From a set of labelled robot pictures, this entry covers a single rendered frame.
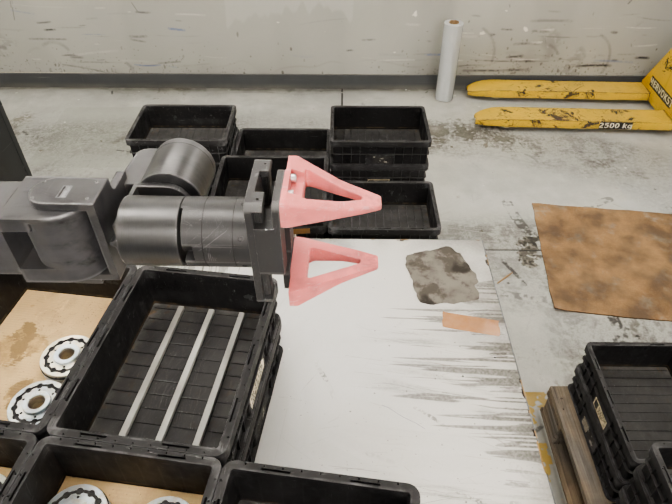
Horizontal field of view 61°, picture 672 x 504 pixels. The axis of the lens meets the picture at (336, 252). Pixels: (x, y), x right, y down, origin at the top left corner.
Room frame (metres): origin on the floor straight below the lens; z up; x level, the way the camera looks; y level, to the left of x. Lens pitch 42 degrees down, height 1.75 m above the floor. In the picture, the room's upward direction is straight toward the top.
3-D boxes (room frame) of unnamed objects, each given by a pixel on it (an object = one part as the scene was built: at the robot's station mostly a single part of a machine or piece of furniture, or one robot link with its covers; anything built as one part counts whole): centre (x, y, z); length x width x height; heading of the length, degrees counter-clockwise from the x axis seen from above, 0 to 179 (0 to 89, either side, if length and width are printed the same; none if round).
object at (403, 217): (1.68, -0.17, 0.31); 0.40 x 0.30 x 0.34; 89
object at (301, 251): (0.35, 0.01, 1.44); 0.09 x 0.07 x 0.07; 88
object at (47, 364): (0.69, 0.52, 0.86); 0.10 x 0.10 x 0.01
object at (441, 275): (1.08, -0.28, 0.71); 0.22 x 0.19 x 0.01; 179
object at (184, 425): (0.66, 0.29, 0.87); 0.40 x 0.30 x 0.11; 172
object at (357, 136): (2.08, -0.18, 0.37); 0.40 x 0.30 x 0.45; 89
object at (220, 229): (0.36, 0.08, 1.45); 0.07 x 0.07 x 0.10; 88
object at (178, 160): (0.40, 0.18, 1.45); 0.12 x 0.11 x 0.09; 88
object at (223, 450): (0.66, 0.29, 0.92); 0.40 x 0.30 x 0.02; 172
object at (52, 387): (0.58, 0.54, 0.86); 0.10 x 0.10 x 0.01
